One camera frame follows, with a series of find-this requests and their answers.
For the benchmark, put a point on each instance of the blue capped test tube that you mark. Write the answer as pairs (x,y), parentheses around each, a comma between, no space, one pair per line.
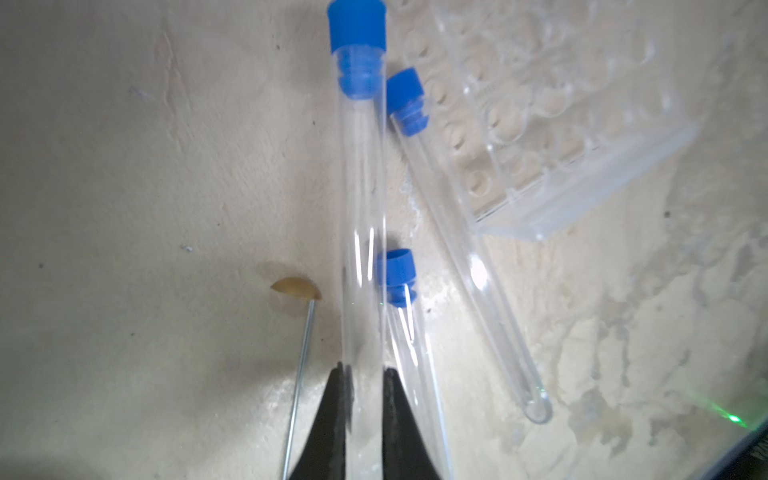
(358,44)
(430,164)
(408,350)

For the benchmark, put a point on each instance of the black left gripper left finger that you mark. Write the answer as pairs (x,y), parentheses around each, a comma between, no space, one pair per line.
(324,453)

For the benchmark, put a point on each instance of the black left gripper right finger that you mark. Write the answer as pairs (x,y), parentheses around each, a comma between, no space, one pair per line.
(404,453)

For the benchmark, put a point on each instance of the clear plastic tube rack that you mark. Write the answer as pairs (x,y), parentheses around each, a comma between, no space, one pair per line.
(545,108)

